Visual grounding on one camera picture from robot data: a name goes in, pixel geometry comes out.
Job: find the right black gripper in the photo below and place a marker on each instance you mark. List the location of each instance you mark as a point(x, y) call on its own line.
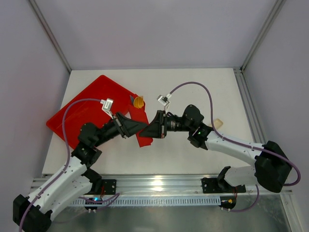
point(163, 123)

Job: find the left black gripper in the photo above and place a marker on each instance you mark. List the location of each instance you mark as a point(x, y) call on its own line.
point(119, 125)

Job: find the red paper napkin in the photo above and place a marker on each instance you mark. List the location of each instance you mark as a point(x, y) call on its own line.
point(141, 116)

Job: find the yellow plastic spoon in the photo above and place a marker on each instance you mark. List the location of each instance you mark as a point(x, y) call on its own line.
point(135, 103)

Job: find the yellow plastic fork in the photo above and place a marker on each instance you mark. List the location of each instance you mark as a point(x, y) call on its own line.
point(140, 101)

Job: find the blue plastic knife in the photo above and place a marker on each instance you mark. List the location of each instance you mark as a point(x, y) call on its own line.
point(132, 98)

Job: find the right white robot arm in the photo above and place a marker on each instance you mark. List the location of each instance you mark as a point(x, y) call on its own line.
point(266, 164)

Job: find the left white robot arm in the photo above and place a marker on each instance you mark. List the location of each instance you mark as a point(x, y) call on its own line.
point(35, 212)

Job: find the red plastic tray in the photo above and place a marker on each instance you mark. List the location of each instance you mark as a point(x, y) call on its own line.
point(90, 111)

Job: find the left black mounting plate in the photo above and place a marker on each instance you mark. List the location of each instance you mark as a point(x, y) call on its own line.
point(108, 187)

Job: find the black mounting plate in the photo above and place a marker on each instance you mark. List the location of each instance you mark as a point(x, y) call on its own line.
point(108, 187)
point(214, 185)

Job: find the cream utensil case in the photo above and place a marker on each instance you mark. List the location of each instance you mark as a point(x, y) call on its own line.
point(217, 123)

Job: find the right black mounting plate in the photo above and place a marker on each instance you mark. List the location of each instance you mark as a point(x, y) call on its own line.
point(214, 185)

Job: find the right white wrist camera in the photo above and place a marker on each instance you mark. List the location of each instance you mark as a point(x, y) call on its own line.
point(164, 100)

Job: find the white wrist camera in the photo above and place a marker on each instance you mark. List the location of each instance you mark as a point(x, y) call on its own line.
point(164, 100)
point(107, 106)

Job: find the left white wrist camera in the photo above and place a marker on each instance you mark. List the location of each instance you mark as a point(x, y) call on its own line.
point(107, 106)

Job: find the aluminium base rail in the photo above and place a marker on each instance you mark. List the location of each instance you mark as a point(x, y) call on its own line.
point(165, 185)

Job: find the slotted white cable duct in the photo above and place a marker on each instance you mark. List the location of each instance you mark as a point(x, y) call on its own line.
point(143, 201)

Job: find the right aluminium side rail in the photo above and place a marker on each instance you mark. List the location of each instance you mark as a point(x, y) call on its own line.
point(252, 115)

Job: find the left aluminium frame post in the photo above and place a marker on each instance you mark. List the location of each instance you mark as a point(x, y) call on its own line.
point(50, 35)

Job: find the aluminium frame post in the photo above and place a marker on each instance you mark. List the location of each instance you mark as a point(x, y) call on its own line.
point(266, 26)
point(50, 35)

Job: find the right aluminium frame post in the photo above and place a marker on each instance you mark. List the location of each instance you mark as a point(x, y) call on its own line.
point(266, 26)

